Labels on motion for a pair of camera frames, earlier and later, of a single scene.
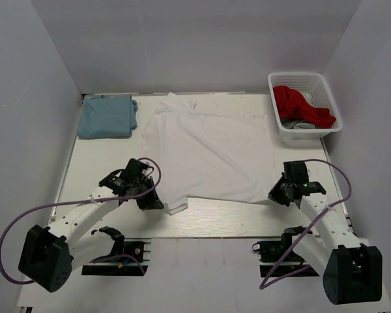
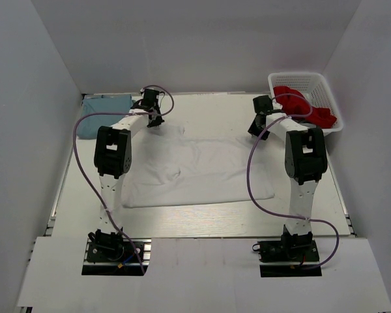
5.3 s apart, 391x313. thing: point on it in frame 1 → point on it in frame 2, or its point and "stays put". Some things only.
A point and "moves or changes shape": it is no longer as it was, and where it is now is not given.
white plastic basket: [314, 90] stays put
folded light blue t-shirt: [107, 116] stays put
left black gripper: [153, 202] → [158, 121]
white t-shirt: [206, 154] moves or changes shape
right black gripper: [275, 194] → [254, 131]
